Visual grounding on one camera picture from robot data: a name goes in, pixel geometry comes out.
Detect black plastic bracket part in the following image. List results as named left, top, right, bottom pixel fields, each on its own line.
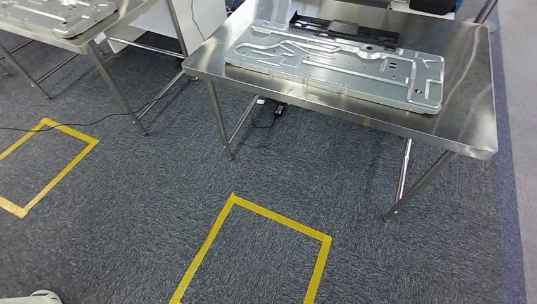
left=288, top=10, right=401, bottom=49

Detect stainless steel workbench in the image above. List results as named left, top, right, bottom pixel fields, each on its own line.
left=181, top=0, right=499, bottom=223

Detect yellow floor tape rectangle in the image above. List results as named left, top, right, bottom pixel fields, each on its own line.
left=168, top=193, right=332, bottom=304
left=0, top=118, right=100, bottom=219

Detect stamped silver metal panel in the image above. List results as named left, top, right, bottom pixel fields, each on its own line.
left=0, top=0, right=118, bottom=39
left=223, top=18, right=446, bottom=115

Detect white partition panel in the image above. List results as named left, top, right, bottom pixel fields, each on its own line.
left=94, top=0, right=227, bottom=55

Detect stainless steel table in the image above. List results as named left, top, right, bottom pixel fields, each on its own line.
left=0, top=0, right=189, bottom=136

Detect black bag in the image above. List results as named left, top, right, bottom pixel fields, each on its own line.
left=408, top=0, right=460, bottom=15

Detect chrome stanchion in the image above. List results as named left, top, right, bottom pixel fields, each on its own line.
left=474, top=0, right=500, bottom=34

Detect black adapter cable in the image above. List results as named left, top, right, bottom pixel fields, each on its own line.
left=241, top=103, right=290, bottom=149

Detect thin black hanging cable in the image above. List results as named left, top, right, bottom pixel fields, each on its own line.
left=191, top=0, right=206, bottom=43

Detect thin black floor cable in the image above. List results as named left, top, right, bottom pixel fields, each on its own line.
left=0, top=85, right=186, bottom=133

